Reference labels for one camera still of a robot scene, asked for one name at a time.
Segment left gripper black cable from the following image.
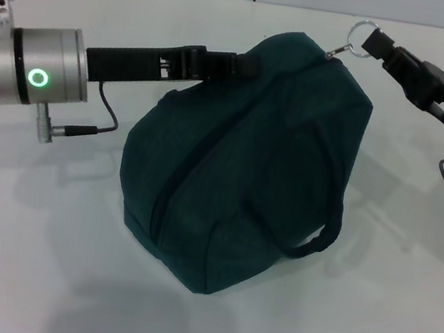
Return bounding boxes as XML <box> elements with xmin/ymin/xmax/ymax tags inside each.
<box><xmin>31</xmin><ymin>72</ymin><xmax>125</xmax><ymax>155</ymax></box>

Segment dark teal insulated lunch bag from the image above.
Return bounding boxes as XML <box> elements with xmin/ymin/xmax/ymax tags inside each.
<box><xmin>101</xmin><ymin>6</ymin><xmax>384</xmax><ymax>318</ymax></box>

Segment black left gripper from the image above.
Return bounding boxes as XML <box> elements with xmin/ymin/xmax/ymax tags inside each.
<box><xmin>81</xmin><ymin>27</ymin><xmax>263</xmax><ymax>108</ymax></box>

